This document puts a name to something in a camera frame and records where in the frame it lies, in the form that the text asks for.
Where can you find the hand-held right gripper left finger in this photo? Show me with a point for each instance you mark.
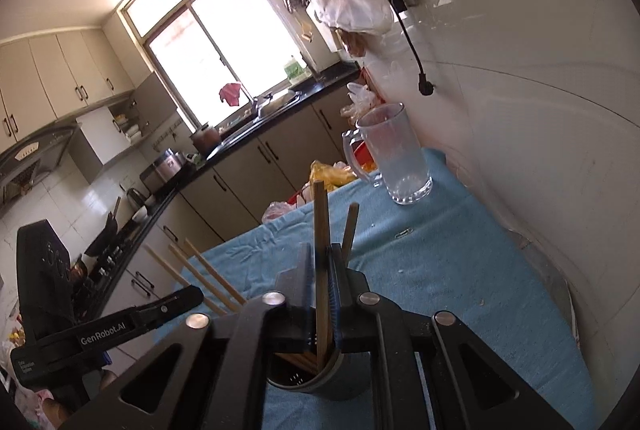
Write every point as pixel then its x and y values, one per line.
pixel 307 280

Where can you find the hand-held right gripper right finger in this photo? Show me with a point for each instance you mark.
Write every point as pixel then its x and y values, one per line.
pixel 336 295

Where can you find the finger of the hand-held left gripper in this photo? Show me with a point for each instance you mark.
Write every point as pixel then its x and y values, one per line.
pixel 170 302

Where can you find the row of wooden chopsticks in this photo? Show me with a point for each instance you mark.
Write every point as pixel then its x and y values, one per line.
pixel 210 277

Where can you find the tan wooden chopstick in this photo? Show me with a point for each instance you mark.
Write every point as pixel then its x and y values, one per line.
pixel 321 230

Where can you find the dark grey perforated utensil holder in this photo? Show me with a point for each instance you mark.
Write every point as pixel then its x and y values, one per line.
pixel 320 382

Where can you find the gas stove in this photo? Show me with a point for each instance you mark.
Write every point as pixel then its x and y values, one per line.
pixel 95 267

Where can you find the pink and white bag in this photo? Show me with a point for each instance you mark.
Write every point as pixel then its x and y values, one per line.
pixel 277 211

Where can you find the black wok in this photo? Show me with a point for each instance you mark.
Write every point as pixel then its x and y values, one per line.
pixel 102 235

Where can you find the metal paper clip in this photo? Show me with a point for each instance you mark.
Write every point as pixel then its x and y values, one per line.
pixel 404 232

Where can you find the blue tablecloth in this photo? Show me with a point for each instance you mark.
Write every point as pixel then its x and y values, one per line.
pixel 440 270

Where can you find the yellow plastic bag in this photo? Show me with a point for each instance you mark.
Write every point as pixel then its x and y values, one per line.
pixel 330 175

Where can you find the steel kettle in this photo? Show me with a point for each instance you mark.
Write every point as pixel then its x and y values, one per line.
pixel 136 199

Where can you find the beige lower kitchen cabinets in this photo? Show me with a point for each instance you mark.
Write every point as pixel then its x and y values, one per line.
pixel 280 160

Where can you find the beige kitchen cabinets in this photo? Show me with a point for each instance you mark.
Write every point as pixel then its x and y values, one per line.
pixel 60 75
pixel 280 160

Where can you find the silver rice cooker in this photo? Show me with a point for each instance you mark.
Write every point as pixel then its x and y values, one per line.
pixel 162 170

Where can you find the red plastic basin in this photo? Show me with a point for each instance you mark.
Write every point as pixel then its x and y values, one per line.
pixel 361 156

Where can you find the grey range hood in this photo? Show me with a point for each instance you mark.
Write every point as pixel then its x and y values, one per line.
pixel 30 155

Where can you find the clear glass beer mug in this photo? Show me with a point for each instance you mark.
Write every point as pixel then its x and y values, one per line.
pixel 400 155

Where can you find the black kitchen counter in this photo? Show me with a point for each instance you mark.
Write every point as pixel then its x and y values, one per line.
pixel 240 140

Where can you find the brown clay pot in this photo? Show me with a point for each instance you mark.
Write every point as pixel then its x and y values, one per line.
pixel 205 140

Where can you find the small crumpled white bag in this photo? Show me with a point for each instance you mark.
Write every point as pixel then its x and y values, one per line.
pixel 359 97

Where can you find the red cloth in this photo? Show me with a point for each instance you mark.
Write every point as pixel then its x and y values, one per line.
pixel 230 94

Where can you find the green box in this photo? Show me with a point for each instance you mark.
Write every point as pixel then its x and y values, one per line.
pixel 294 71

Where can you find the beige upper kitchen cabinets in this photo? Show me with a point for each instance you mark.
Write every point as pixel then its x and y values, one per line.
pixel 60 75

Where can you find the kitchen window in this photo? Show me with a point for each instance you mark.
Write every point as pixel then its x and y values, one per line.
pixel 220 35

